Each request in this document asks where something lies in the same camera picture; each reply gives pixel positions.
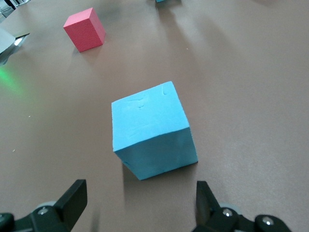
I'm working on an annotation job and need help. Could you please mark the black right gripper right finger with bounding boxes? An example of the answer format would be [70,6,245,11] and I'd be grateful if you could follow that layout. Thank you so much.
[192,180,294,232]

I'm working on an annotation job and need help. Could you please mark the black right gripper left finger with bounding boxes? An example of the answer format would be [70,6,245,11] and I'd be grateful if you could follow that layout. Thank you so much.
[0,178,88,232]

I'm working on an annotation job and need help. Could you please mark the brown table cover sheet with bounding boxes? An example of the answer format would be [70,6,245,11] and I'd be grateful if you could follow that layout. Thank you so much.
[0,0,309,232]

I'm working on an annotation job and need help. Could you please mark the red foam block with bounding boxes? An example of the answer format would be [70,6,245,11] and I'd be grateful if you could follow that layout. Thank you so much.
[63,7,107,53]

